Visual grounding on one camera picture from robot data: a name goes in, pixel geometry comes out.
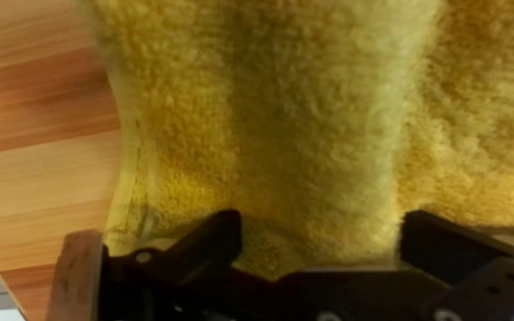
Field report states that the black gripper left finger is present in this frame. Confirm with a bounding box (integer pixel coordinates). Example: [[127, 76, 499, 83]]
[[102, 206, 247, 299]]

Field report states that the yellow terry towel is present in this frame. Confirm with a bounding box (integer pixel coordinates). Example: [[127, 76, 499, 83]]
[[81, 0, 514, 281]]

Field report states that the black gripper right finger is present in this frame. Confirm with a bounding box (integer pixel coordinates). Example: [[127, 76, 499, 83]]
[[399, 206, 514, 321]]

